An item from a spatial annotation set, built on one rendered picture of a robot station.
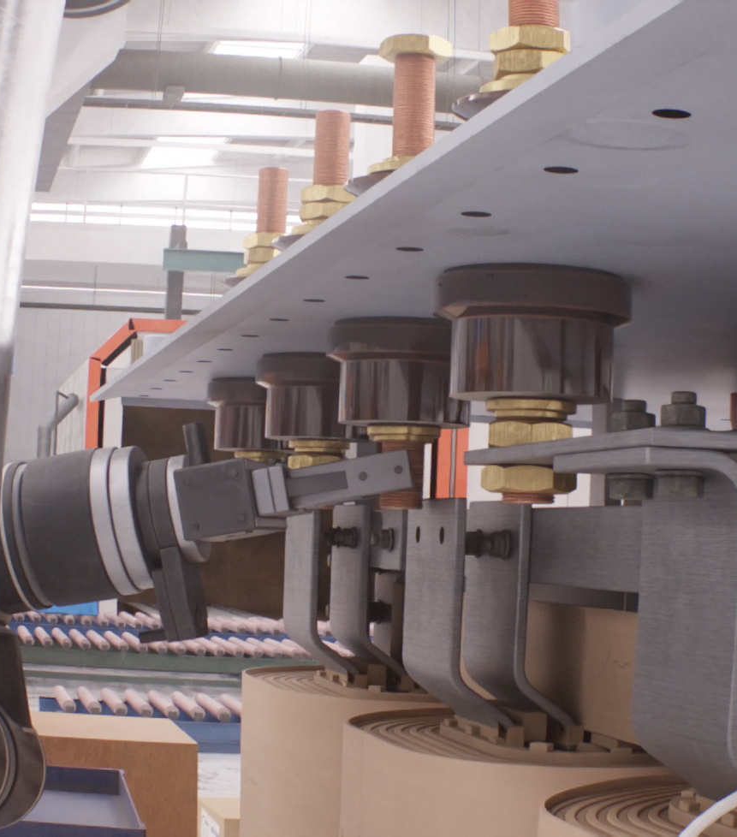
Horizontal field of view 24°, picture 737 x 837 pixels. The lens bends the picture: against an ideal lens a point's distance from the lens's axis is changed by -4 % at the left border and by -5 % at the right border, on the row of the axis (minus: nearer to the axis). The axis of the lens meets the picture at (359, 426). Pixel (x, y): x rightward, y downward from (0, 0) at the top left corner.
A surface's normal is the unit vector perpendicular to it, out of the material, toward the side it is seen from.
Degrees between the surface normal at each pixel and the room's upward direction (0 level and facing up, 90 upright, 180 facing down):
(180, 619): 112
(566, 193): 180
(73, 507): 76
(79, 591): 147
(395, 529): 90
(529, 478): 90
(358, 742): 90
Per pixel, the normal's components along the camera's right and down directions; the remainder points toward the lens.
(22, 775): 0.98, 0.20
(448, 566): -0.97, -0.05
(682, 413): 0.01, -0.06
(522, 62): -0.44, -0.07
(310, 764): -0.72, -0.07
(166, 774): 0.23, -0.05
